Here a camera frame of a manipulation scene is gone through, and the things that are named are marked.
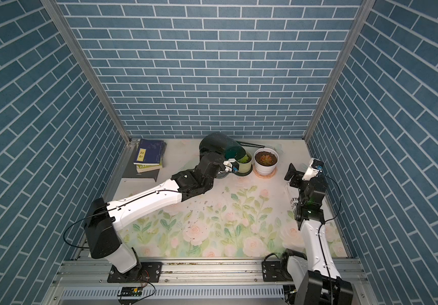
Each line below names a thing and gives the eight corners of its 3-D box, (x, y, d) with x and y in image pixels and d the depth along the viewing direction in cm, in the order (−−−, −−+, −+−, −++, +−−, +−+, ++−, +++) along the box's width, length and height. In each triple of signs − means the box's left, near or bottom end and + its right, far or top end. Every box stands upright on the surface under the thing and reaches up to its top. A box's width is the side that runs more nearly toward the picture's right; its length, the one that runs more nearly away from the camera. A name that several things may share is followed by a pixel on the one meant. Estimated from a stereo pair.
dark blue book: (137, 171, 106) (131, 162, 100) (145, 148, 118) (141, 138, 111) (160, 171, 106) (156, 162, 100) (167, 148, 118) (163, 138, 111)
